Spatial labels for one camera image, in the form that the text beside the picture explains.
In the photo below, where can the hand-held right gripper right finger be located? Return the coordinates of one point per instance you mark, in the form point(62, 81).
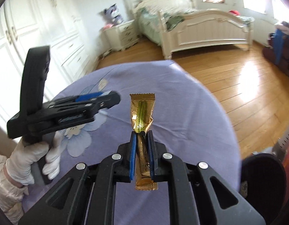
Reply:
point(151, 154)

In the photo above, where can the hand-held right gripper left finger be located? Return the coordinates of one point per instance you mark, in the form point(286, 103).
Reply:
point(133, 154)

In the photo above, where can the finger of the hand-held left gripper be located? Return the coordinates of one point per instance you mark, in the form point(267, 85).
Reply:
point(88, 97)
point(93, 112)

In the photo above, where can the golden snack bar wrapper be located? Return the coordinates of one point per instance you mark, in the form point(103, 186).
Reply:
point(141, 114)

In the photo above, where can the person's left hand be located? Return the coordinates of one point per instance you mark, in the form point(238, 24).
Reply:
point(24, 161)

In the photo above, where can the purple printed tablecloth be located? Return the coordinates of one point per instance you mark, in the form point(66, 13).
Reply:
point(186, 121)

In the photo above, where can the white wardrobe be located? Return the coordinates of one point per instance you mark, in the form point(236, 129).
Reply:
point(41, 28)

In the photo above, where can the cream nightstand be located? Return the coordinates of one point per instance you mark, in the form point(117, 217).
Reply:
point(121, 35)

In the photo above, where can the pink item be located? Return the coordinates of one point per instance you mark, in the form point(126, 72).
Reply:
point(108, 26)

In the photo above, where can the dark green cloth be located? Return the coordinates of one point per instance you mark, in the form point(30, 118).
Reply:
point(175, 22)

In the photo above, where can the black round bin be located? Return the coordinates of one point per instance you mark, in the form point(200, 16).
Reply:
point(264, 180)

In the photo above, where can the cream wooden bed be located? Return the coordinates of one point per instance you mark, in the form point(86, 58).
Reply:
point(205, 30)

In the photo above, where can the red item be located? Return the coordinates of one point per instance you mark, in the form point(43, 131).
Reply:
point(234, 12)

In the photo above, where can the blue cloth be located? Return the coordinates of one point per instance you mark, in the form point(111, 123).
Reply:
point(280, 44)

